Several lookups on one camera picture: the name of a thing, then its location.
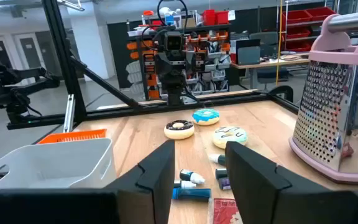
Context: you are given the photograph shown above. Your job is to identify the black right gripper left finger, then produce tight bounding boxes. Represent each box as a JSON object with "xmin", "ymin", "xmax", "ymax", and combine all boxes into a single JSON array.
[{"xmin": 0, "ymin": 139, "xmax": 177, "ymax": 224}]

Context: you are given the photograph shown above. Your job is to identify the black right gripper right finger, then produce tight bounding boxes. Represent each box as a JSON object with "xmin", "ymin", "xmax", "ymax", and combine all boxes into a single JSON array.
[{"xmin": 224, "ymin": 141, "xmax": 358, "ymax": 224}]

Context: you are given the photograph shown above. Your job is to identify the red popcorn packet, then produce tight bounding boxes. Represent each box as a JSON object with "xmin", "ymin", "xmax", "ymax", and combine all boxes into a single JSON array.
[{"xmin": 207, "ymin": 197, "xmax": 242, "ymax": 224}]

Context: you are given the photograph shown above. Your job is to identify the chocolate frosted toy donut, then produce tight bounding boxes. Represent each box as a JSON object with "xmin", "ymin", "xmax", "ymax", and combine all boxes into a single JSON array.
[{"xmin": 163, "ymin": 119, "xmax": 196, "ymax": 141}]

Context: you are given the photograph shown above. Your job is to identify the blue frosted toy donut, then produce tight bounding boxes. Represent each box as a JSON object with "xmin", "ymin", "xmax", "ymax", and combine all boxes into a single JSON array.
[{"xmin": 191, "ymin": 108, "xmax": 221, "ymax": 126}]

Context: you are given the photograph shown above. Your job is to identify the mint frosted toy donut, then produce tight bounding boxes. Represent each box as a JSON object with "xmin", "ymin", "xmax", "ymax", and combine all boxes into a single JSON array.
[{"xmin": 211, "ymin": 126, "xmax": 249, "ymax": 150}]

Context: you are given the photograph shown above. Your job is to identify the grey office chair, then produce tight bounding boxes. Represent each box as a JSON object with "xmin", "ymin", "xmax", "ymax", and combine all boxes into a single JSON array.
[{"xmin": 249, "ymin": 30, "xmax": 291, "ymax": 84}]

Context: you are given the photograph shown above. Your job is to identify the small white and blue marker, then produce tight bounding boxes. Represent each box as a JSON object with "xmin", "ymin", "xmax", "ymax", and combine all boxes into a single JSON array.
[{"xmin": 173, "ymin": 180, "xmax": 198, "ymax": 190}]

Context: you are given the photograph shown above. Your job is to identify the purple marker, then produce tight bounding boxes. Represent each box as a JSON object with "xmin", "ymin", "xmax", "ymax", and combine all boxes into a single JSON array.
[{"xmin": 218, "ymin": 177, "xmax": 232, "ymax": 191}]

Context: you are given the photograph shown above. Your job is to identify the shelf with orange bins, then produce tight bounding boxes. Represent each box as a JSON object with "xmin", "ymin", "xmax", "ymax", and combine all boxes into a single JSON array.
[{"xmin": 126, "ymin": 23, "xmax": 232, "ymax": 101}]

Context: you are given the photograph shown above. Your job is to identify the teal bottle with white cap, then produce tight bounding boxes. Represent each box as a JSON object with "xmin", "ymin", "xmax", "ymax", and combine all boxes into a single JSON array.
[{"xmin": 178, "ymin": 169, "xmax": 206, "ymax": 185}]

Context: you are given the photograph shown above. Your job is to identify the dark green marker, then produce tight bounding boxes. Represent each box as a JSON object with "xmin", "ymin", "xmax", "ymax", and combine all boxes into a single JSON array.
[{"xmin": 215, "ymin": 168, "xmax": 229, "ymax": 180}]

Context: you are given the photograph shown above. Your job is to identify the large blue marker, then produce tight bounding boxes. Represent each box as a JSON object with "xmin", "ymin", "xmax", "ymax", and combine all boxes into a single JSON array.
[{"xmin": 171, "ymin": 187, "xmax": 213, "ymax": 202}]

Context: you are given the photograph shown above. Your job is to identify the red storage bins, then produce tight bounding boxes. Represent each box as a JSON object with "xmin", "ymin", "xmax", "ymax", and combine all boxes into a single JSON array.
[{"xmin": 201, "ymin": 9, "xmax": 230, "ymax": 26}]

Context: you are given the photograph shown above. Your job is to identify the dark grey laptop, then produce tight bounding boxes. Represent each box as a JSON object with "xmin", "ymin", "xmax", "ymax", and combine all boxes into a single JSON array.
[{"xmin": 230, "ymin": 39, "xmax": 262, "ymax": 66}]

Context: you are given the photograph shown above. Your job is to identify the orange plastic basket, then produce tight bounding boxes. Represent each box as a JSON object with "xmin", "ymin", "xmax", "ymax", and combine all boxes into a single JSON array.
[{"xmin": 37, "ymin": 128, "xmax": 108, "ymax": 145}]

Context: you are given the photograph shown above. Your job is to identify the wooden background desk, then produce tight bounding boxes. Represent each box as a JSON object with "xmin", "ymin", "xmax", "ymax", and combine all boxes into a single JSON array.
[{"xmin": 230, "ymin": 55, "xmax": 311, "ymax": 90}]

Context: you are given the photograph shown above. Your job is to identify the translucent white plastic bin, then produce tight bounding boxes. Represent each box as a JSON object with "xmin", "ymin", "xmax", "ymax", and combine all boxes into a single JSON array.
[{"xmin": 0, "ymin": 138, "xmax": 117, "ymax": 191}]

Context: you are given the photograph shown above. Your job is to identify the pink mesh basket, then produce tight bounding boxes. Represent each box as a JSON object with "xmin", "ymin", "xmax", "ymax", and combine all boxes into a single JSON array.
[{"xmin": 288, "ymin": 9, "xmax": 358, "ymax": 184}]

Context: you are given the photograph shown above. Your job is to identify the yellow pole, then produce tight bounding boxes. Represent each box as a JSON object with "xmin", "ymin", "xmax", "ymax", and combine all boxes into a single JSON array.
[{"xmin": 275, "ymin": 0, "xmax": 284, "ymax": 86}]

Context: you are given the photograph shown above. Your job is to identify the rack with red bins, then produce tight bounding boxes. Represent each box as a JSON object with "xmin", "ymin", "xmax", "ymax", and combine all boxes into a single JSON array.
[{"xmin": 281, "ymin": 6, "xmax": 337, "ymax": 54}]

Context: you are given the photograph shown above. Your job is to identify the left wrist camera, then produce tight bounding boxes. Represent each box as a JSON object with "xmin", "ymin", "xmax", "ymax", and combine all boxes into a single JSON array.
[{"xmin": 163, "ymin": 30, "xmax": 186, "ymax": 53}]

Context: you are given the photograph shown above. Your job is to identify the black camera cable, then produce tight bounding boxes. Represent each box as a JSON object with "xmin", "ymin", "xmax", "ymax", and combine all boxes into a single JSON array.
[{"xmin": 140, "ymin": 0, "xmax": 189, "ymax": 52}]

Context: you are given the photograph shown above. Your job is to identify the silver metal bracket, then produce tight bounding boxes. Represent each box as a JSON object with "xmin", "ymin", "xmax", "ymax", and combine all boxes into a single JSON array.
[{"xmin": 63, "ymin": 94, "xmax": 76, "ymax": 133}]

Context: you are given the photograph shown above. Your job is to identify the black aluminium table frame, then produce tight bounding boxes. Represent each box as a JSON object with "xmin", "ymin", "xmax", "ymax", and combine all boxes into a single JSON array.
[{"xmin": 6, "ymin": 0, "xmax": 301, "ymax": 131}]

